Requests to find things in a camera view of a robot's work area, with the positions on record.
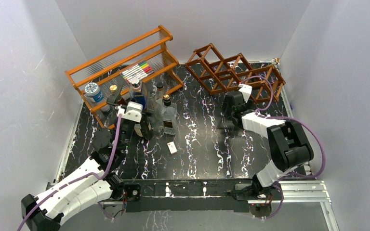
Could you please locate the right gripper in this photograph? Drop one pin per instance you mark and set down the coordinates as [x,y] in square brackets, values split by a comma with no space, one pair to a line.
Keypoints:
[248,105]

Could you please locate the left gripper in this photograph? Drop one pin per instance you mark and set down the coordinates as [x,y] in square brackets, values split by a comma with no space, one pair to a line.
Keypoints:
[115,104]

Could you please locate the blue square bottle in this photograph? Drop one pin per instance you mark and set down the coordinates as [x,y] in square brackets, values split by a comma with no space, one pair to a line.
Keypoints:
[138,92]

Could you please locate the clear glass bottle white label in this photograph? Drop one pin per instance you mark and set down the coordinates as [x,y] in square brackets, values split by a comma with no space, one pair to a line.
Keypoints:
[158,105]

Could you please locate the clear bottle black cap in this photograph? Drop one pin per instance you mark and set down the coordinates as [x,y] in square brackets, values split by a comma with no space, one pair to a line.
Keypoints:
[169,116]

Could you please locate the dark bottle gold cap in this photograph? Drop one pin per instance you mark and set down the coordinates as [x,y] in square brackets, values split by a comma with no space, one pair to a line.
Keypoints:
[114,91]

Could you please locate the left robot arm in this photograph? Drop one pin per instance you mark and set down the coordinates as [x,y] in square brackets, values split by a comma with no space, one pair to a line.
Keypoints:
[94,181]

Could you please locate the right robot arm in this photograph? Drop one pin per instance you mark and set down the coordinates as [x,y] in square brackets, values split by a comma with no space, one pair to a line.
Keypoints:
[289,145]

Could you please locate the brown wooden wine rack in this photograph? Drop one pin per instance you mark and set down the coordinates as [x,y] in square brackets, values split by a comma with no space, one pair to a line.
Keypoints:
[217,74]

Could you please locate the orange wooden shelf rack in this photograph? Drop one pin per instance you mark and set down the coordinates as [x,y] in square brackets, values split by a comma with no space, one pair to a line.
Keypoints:
[106,69]

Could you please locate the blue white jar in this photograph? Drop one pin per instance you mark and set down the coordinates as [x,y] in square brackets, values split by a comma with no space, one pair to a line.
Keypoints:
[94,92]

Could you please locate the pack of coloured markers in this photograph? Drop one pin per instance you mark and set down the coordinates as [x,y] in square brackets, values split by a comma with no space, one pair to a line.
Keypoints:
[138,71]

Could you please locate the small white card box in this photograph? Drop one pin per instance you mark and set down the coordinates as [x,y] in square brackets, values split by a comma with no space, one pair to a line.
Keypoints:
[172,147]

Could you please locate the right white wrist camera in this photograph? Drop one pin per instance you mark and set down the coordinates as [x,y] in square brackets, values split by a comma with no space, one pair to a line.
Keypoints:
[245,91]

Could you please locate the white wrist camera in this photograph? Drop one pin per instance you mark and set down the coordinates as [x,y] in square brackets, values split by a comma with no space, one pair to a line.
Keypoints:
[245,91]
[132,111]

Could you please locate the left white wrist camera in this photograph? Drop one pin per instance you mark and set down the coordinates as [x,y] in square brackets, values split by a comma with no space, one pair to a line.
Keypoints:
[132,111]

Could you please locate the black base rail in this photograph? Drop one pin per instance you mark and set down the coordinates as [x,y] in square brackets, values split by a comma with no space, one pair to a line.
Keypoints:
[194,195]

